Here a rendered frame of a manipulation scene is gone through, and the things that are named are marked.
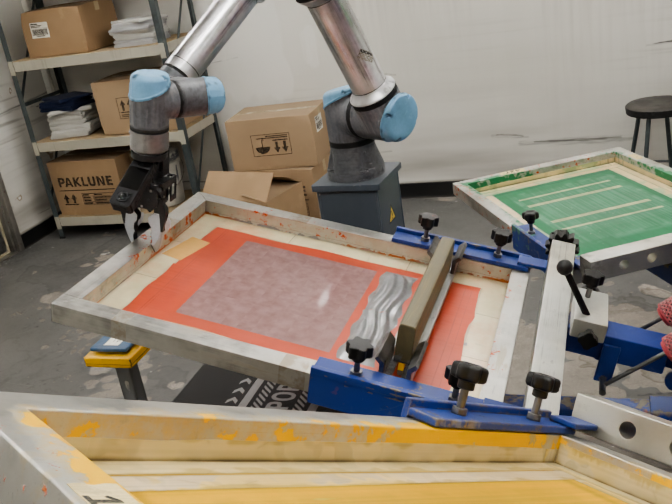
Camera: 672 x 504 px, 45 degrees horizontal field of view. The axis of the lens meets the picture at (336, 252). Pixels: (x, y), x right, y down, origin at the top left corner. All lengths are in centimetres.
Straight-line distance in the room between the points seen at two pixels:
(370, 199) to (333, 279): 42
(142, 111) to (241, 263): 37
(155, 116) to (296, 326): 48
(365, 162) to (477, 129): 335
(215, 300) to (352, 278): 30
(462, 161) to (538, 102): 62
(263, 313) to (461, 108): 395
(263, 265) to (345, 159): 46
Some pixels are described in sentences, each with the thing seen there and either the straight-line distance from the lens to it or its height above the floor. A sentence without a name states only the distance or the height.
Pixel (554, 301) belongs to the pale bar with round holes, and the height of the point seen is 110.
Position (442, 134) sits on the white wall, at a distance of 543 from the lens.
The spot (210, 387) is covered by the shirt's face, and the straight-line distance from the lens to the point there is 175.
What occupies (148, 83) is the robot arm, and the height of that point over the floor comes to 159.
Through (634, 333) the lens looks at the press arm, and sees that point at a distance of 153.
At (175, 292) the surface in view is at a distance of 159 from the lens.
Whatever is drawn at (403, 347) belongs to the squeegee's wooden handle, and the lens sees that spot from 137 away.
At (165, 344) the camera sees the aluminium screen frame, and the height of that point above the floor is 120.
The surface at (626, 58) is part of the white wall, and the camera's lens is 523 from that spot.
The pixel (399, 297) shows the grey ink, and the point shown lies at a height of 110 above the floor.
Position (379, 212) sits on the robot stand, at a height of 112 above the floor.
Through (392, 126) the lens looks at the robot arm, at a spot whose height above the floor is 135.
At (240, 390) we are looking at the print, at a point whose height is 95.
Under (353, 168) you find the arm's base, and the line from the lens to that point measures 205.
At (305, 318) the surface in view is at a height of 113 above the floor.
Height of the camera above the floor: 181
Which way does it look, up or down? 22 degrees down
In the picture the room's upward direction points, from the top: 9 degrees counter-clockwise
